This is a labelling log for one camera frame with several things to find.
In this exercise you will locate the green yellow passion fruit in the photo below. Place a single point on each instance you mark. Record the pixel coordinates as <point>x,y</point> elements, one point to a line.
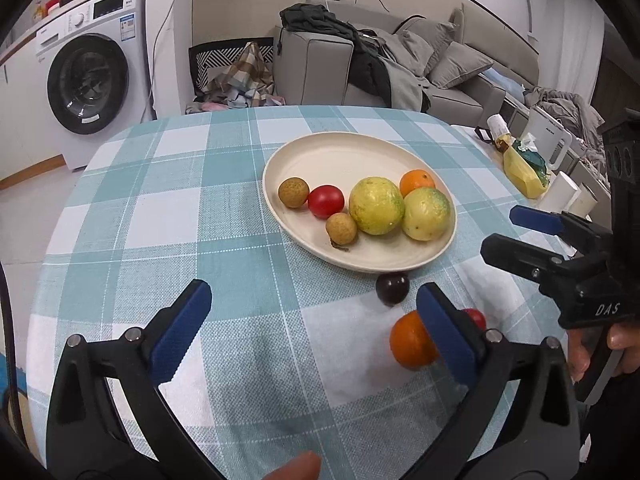
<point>426,212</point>
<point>376,205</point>

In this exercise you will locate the white paper cup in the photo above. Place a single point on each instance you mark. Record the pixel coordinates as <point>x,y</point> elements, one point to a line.
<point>562,190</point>
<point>582,204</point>

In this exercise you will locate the person's right hand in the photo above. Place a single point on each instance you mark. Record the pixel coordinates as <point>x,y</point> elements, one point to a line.
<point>580,355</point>

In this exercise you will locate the teal checked tablecloth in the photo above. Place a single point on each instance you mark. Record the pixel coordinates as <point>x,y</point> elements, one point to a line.
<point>200,220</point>

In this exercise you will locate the dark purple plum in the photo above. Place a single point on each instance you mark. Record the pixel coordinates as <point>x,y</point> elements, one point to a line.
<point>392,287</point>

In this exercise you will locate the orange mandarin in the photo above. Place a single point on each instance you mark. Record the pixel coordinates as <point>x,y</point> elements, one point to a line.
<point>417,182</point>
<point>410,342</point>

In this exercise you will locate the black patterned laundry basket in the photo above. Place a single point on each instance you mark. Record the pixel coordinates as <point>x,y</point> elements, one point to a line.
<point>200,65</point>

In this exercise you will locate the plaid cloth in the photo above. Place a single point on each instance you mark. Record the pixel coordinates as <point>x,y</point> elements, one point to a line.
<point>245,75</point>

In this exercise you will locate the grey garment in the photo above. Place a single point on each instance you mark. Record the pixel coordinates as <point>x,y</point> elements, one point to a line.
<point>402,85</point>

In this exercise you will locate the yellow bag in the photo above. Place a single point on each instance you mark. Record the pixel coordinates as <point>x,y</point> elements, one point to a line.
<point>522,180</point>

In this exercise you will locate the white side table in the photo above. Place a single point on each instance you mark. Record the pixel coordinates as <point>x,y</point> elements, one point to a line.
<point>475,135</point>

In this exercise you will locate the grey cushion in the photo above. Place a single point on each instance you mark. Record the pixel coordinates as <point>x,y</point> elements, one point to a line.
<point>460,62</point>
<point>425,42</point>

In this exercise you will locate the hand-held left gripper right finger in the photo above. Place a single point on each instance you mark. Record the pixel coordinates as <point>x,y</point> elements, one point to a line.
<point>447,335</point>

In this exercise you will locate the grey sofa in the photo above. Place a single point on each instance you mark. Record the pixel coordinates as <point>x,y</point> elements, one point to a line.
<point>310,70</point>

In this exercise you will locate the yellow soap bottle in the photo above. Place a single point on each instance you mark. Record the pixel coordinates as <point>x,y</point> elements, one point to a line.
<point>37,11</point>

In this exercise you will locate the cream round plate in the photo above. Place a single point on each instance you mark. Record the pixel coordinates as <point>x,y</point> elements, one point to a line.
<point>325,160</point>

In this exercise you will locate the white electric kettle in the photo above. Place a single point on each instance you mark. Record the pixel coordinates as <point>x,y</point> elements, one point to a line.
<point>547,130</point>

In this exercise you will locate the brown longan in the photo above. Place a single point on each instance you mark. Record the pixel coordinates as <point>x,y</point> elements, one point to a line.
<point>342,227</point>
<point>293,192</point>

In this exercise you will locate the teal tissue pack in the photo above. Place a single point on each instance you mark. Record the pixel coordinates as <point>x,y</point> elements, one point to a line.
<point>535,162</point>

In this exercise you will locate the grey blanket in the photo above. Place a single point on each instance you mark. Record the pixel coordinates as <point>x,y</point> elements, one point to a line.
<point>570,105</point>

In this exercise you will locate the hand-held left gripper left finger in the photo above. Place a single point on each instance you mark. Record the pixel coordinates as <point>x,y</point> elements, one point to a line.
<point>182,330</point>

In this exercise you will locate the white washing machine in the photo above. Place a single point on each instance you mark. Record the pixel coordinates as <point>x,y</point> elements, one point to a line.
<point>90,75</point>

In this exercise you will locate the clothes pile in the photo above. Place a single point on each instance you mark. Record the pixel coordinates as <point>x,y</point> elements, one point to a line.
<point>220,106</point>

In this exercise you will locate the red tomato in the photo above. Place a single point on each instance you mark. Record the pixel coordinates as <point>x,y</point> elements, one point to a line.
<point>476,317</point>
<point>326,201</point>

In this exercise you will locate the red kitchen container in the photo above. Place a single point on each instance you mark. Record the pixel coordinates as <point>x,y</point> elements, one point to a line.
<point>54,6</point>

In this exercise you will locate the person's left hand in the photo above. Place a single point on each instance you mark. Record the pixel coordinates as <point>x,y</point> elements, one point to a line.
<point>295,467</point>

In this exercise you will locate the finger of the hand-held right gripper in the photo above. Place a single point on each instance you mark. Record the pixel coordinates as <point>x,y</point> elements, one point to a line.
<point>535,219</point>
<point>515,255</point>

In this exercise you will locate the white kitchen counter cabinet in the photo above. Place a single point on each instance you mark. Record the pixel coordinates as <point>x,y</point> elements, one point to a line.
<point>17,110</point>

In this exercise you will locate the person's right forearm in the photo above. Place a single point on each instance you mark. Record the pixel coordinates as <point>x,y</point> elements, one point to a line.
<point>615,430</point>

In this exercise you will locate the dark jacket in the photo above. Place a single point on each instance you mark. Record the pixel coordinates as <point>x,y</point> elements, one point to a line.
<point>320,17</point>

